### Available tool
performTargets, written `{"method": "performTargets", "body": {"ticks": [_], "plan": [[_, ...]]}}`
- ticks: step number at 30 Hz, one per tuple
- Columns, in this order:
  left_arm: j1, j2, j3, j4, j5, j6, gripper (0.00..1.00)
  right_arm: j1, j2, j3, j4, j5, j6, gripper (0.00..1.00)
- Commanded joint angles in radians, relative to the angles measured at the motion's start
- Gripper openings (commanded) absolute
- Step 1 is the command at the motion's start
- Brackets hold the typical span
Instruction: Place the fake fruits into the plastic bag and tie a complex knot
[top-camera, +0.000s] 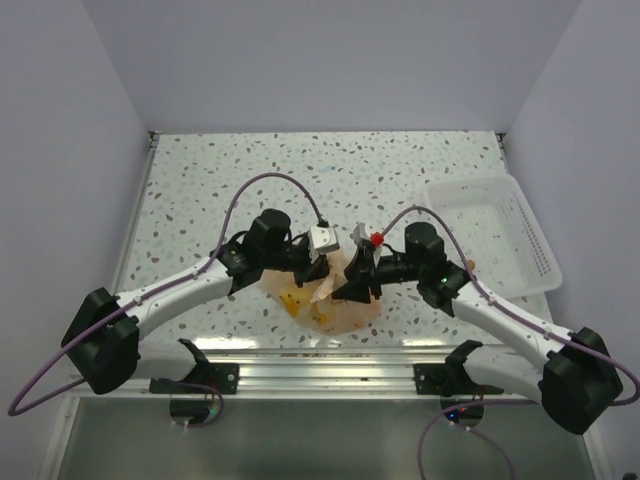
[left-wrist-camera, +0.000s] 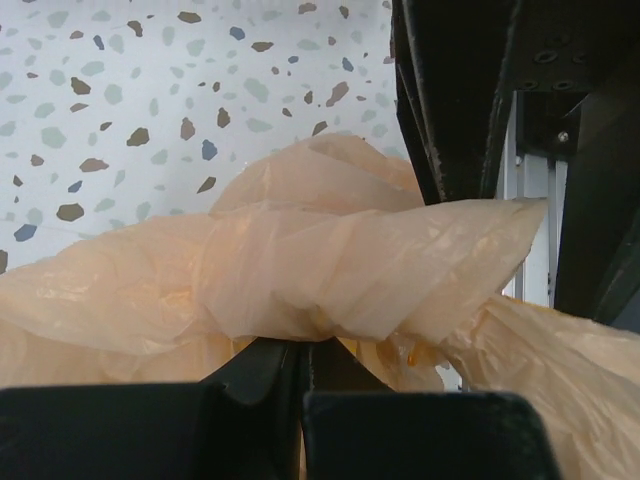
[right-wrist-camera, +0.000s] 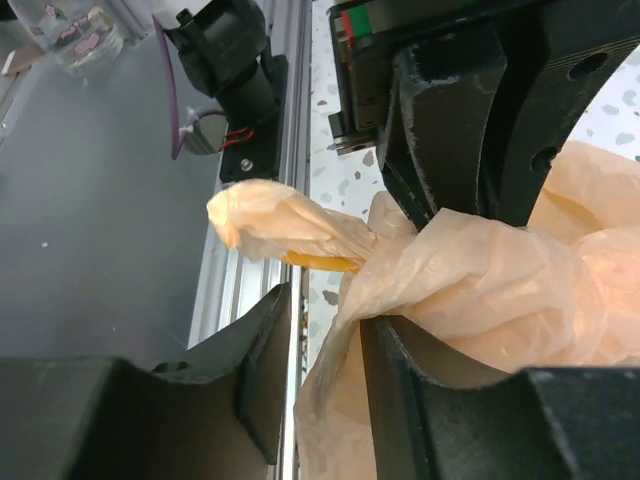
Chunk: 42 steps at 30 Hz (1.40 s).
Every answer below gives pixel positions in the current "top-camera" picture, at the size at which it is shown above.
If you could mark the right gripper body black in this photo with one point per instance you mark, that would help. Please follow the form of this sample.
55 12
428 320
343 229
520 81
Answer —
395 268

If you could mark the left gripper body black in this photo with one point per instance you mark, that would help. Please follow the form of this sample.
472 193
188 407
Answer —
303 275

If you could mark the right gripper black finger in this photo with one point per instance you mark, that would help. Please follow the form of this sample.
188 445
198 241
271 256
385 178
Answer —
362 264
360 287

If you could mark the orange translucent plastic bag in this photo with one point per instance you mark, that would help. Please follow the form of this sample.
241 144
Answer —
312 306

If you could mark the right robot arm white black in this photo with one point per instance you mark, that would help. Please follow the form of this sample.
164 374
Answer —
568 373

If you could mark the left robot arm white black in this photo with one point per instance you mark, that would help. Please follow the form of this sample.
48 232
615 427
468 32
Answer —
108 340

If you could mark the white plastic tray basket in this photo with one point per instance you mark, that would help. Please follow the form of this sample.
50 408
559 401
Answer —
493 222

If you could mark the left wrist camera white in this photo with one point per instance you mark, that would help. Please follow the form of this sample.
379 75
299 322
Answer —
322 240

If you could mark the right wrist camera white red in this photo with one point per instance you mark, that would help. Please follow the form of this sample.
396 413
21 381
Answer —
364 235

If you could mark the aluminium rail frame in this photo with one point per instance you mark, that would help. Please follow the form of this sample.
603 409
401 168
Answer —
202 187

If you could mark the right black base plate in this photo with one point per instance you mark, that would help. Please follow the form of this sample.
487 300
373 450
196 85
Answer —
445 381

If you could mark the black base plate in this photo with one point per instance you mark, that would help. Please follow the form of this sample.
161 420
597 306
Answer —
221 377
445 381

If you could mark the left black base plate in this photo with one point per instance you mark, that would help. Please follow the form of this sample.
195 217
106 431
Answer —
221 377

